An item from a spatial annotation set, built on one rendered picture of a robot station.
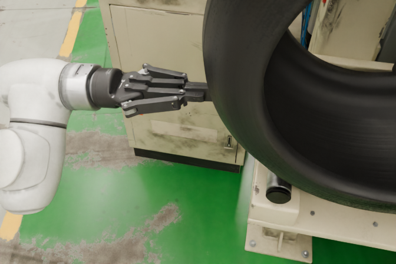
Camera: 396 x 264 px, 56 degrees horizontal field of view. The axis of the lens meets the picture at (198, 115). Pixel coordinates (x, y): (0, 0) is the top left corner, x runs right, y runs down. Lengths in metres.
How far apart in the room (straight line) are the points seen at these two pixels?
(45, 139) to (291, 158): 0.43
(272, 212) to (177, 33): 0.74
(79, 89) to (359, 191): 0.49
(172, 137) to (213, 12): 1.23
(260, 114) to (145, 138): 1.26
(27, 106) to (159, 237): 1.04
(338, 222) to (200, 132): 0.91
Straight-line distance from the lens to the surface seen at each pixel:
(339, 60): 0.91
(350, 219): 0.82
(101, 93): 0.68
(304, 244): 1.66
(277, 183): 0.68
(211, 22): 0.46
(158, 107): 0.64
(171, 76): 0.69
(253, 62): 0.44
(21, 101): 0.74
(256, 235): 1.64
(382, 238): 0.82
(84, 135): 2.03
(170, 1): 1.22
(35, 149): 0.71
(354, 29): 0.88
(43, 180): 0.73
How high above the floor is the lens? 1.48
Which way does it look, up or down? 46 degrees down
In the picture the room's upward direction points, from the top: straight up
